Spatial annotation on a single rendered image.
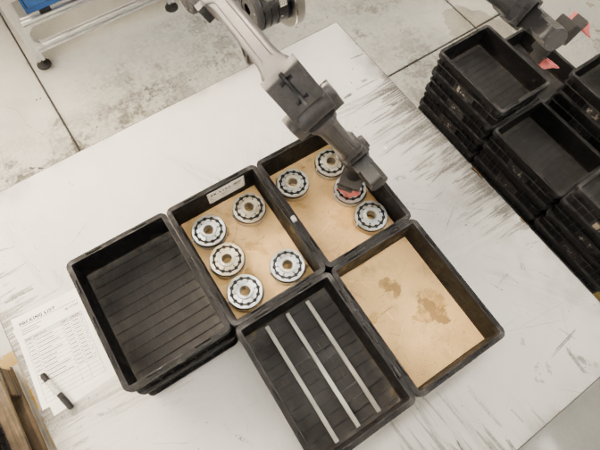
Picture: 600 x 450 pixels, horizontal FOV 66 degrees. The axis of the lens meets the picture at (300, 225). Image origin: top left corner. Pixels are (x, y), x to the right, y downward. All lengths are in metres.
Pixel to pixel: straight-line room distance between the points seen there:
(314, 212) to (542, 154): 1.26
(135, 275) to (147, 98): 1.57
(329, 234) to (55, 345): 0.89
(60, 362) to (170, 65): 1.89
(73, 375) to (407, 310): 1.00
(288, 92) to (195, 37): 2.29
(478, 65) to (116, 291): 1.82
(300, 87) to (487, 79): 1.62
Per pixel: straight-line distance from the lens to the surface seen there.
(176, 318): 1.38
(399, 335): 1.37
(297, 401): 1.32
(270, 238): 1.41
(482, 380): 1.56
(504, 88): 2.36
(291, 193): 1.44
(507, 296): 1.65
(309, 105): 0.84
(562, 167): 2.38
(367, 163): 1.25
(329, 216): 1.45
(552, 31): 1.31
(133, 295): 1.43
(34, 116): 3.00
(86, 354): 1.58
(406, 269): 1.42
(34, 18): 3.00
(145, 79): 2.93
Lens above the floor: 2.14
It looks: 67 degrees down
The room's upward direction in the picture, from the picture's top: 4 degrees clockwise
